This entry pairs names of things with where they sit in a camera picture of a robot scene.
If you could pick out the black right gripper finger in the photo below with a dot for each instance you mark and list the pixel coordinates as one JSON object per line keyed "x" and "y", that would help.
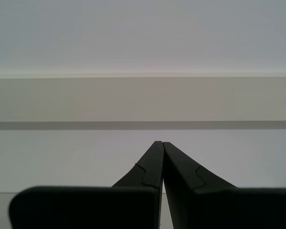
{"x": 205, "y": 207}
{"x": 143, "y": 205}

